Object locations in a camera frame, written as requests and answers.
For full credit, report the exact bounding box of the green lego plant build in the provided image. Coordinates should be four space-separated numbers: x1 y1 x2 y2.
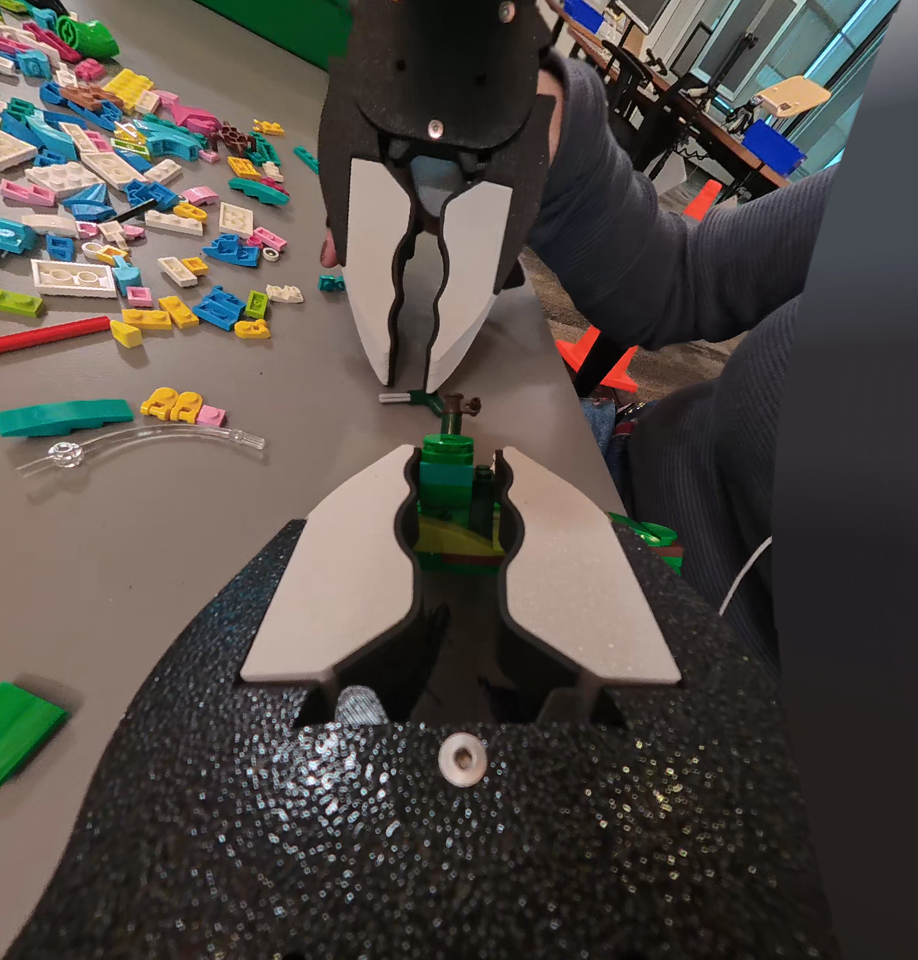
416 393 507 575

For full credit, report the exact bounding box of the person's torso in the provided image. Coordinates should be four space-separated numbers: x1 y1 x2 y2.
627 296 812 661

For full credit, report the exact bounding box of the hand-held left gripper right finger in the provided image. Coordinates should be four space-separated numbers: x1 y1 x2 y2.
493 446 683 687

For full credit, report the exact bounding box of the white and green lego bar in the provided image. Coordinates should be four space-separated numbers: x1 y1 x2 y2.
378 388 445 415

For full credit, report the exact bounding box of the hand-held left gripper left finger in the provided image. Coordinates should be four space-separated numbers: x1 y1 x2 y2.
240 444 418 685

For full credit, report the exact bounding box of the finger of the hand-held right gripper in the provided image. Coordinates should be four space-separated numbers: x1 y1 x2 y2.
426 182 515 396
342 157 422 385

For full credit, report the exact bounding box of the green lego slope tile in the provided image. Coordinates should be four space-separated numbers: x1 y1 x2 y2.
0 681 68 787

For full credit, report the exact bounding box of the wooden desk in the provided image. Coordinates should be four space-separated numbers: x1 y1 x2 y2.
564 15 805 189

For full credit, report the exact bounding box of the black office chair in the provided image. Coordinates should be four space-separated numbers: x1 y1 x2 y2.
601 37 700 174

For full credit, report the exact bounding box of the orange cone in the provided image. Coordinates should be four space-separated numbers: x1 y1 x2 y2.
555 324 641 396
682 180 724 222

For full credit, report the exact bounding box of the person's lap in jeans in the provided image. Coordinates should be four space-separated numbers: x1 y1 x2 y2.
582 396 658 485

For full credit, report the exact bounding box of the white cable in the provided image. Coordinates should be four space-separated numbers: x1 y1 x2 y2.
717 534 775 618

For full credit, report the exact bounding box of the person's right forearm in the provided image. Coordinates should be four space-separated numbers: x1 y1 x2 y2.
526 52 838 352

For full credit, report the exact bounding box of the pile of colourful lego bricks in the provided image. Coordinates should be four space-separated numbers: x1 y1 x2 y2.
0 0 347 350

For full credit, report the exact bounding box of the yellow lego piece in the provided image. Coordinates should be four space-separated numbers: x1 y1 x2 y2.
140 387 205 423

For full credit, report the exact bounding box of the green round lego base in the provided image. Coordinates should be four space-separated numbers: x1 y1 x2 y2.
607 512 685 577

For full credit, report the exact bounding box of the red lego rod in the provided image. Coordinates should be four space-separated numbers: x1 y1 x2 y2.
0 315 112 360

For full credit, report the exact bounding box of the green box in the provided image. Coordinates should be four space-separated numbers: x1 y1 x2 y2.
192 0 355 74

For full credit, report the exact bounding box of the teal curved lego slope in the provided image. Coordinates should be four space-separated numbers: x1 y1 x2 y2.
0 399 136 438

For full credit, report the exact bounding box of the clear curved lego tube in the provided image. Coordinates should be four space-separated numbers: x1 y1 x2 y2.
15 427 267 475

